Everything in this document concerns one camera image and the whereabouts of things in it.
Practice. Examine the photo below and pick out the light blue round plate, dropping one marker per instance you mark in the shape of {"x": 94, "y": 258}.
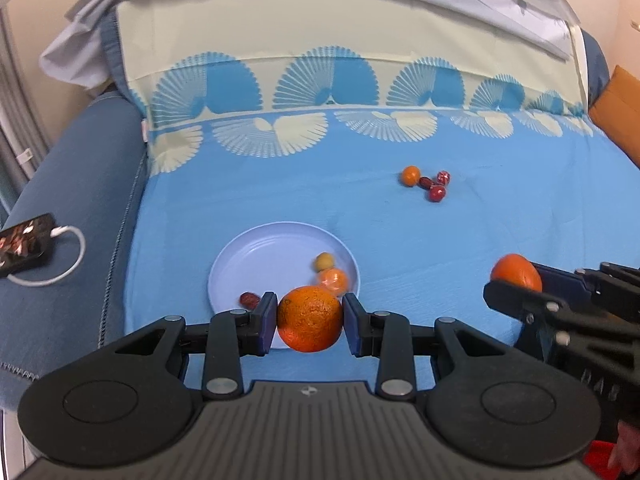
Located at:
{"x": 275, "y": 257}

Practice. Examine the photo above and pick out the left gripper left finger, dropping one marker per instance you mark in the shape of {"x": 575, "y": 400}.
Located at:
{"x": 231, "y": 335}

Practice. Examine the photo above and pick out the person's hand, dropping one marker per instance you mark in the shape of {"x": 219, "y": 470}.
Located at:
{"x": 626, "y": 452}

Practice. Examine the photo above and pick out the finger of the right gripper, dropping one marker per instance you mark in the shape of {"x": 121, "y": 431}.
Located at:
{"x": 609, "y": 290}
{"x": 530, "y": 304}

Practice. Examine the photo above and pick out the orange cushion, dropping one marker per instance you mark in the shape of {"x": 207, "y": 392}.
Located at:
{"x": 617, "y": 113}

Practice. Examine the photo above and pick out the dark red jujube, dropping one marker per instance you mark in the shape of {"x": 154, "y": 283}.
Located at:
{"x": 425, "y": 182}
{"x": 249, "y": 301}

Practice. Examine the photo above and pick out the blue patterned sofa cover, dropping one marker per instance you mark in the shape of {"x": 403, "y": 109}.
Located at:
{"x": 261, "y": 111}

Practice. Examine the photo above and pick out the red fruit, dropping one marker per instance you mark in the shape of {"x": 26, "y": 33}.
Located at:
{"x": 443, "y": 177}
{"x": 436, "y": 193}

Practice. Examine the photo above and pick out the blue fabric sofa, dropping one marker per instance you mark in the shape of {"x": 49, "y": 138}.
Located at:
{"x": 93, "y": 178}

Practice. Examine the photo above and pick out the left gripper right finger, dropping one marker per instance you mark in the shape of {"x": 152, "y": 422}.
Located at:
{"x": 386, "y": 336}

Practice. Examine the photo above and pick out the yellow-green longan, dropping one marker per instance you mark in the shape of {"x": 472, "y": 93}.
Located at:
{"x": 324, "y": 261}

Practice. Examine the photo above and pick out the small orange tangerine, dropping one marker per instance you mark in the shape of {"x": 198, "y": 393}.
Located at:
{"x": 517, "y": 270}

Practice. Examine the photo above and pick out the black smartphone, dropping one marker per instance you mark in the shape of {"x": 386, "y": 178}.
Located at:
{"x": 25, "y": 245}

